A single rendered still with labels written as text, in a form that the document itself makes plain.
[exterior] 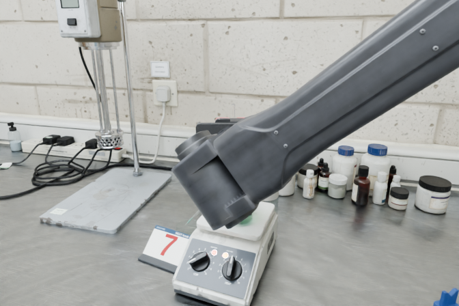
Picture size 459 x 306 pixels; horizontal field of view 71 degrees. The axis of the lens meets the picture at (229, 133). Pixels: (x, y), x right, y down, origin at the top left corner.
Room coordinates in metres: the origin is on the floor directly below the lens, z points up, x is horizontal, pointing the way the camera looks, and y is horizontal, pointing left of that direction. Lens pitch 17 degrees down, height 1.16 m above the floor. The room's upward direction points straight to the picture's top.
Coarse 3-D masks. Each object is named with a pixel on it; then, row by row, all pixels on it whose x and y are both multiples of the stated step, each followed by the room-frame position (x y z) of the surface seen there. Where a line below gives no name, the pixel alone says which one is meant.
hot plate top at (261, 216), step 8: (264, 208) 0.55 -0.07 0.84; (272, 208) 0.55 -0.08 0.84; (256, 216) 0.52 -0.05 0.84; (264, 216) 0.52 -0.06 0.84; (200, 224) 0.49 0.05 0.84; (208, 224) 0.49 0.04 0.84; (256, 224) 0.49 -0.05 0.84; (264, 224) 0.49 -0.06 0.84; (224, 232) 0.48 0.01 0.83; (232, 232) 0.47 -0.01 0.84; (240, 232) 0.47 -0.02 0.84; (248, 232) 0.47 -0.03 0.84; (256, 232) 0.47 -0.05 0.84
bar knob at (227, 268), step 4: (232, 256) 0.43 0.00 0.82; (232, 260) 0.42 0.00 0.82; (224, 264) 0.43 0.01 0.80; (228, 264) 0.42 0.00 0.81; (232, 264) 0.42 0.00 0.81; (236, 264) 0.43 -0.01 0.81; (224, 268) 0.43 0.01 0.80; (228, 268) 0.41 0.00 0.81; (232, 268) 0.41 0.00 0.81; (236, 268) 0.42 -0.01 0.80; (240, 268) 0.42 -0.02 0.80; (224, 272) 0.42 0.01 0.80; (228, 272) 0.41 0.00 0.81; (232, 272) 0.41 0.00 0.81; (236, 272) 0.42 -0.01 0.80; (240, 272) 0.42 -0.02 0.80; (224, 276) 0.42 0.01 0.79; (228, 276) 0.41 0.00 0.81; (232, 276) 0.41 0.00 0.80; (236, 276) 0.41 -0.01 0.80; (232, 280) 0.41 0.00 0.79
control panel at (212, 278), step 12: (192, 240) 0.48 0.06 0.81; (192, 252) 0.46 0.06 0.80; (228, 252) 0.45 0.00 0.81; (240, 252) 0.45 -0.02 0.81; (252, 252) 0.45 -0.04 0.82; (216, 264) 0.44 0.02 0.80; (240, 264) 0.43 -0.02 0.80; (252, 264) 0.43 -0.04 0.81; (180, 276) 0.43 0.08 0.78; (192, 276) 0.43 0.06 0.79; (204, 276) 0.42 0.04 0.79; (216, 276) 0.42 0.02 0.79; (240, 276) 0.42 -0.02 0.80; (216, 288) 0.41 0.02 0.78; (228, 288) 0.40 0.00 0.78; (240, 288) 0.40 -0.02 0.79
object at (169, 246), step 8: (160, 232) 0.55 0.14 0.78; (152, 240) 0.54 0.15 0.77; (160, 240) 0.54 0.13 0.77; (168, 240) 0.53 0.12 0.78; (176, 240) 0.53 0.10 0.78; (184, 240) 0.52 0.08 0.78; (152, 248) 0.53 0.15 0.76; (160, 248) 0.52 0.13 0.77; (168, 248) 0.52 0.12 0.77; (176, 248) 0.52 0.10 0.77; (184, 248) 0.51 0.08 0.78; (168, 256) 0.51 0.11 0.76; (176, 256) 0.50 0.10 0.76
